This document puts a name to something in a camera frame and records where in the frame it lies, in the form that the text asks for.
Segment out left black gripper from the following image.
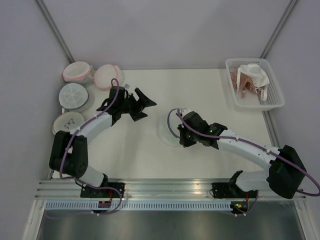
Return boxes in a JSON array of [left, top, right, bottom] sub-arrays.
[[119, 88, 157, 122]]

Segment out blue-trimmed mesh laundry bag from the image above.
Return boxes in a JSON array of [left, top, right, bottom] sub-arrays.
[[156, 108, 182, 148]]

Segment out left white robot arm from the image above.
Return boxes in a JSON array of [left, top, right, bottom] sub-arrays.
[[49, 86, 157, 198]]

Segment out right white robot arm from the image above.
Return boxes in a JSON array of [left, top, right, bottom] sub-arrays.
[[176, 108, 306, 199]]

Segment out pink-trimmed laundry bag tilted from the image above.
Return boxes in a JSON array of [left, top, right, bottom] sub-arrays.
[[94, 64, 125, 90]]

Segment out blue-trimmed round laundry bag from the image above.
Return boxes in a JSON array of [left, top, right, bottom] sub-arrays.
[[58, 82, 94, 112]]

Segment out pink-trimmed laundry bag upright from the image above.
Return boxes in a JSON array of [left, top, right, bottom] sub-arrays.
[[62, 61, 94, 85]]

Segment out beige-trimmed round laundry bag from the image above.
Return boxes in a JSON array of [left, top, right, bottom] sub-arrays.
[[52, 111, 85, 135]]

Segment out pink bra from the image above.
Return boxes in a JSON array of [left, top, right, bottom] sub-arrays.
[[230, 69, 257, 98]]

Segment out white plastic basket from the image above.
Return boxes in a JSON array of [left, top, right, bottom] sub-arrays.
[[225, 58, 285, 111]]

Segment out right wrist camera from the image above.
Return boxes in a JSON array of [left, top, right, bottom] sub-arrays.
[[180, 108, 192, 115]]

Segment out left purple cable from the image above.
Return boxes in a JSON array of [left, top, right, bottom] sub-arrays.
[[44, 78, 123, 220]]

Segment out purple cable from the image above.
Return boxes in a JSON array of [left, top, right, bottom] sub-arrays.
[[174, 107, 320, 218], [44, 78, 123, 220]]

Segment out left aluminium frame post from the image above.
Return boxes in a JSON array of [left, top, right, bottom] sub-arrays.
[[34, 0, 75, 64]]

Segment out aluminium frame post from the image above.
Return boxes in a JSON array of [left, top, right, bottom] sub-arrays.
[[34, 0, 75, 64], [259, 0, 300, 59]]

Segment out white slotted cable duct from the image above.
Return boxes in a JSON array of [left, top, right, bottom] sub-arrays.
[[45, 200, 232, 211]]

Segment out right aluminium frame post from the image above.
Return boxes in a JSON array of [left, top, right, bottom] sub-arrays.
[[259, 0, 300, 59]]

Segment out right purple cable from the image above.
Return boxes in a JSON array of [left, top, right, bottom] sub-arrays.
[[174, 107, 320, 218]]

